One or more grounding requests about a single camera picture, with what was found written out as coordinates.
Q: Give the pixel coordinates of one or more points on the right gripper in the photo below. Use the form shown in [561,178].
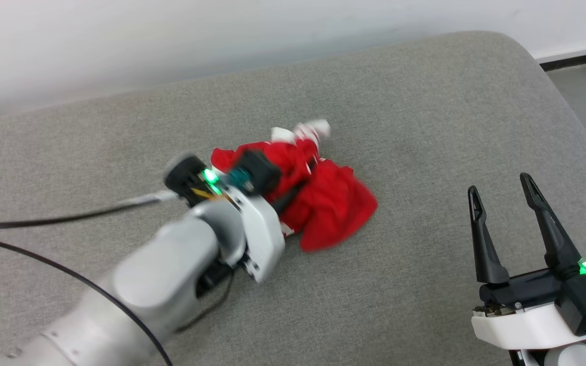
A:
[522,325]

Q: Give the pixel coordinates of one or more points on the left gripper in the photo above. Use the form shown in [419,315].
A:
[260,234]

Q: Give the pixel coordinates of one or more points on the red garment with white trim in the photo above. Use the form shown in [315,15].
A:
[333,203]

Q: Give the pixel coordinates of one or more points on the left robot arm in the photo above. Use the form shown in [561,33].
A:
[145,284]

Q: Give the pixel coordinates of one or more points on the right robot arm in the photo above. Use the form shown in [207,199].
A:
[573,357]

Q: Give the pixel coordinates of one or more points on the black baseboard strip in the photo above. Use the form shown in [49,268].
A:
[573,59]

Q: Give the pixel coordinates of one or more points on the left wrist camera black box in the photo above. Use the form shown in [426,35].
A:
[262,170]

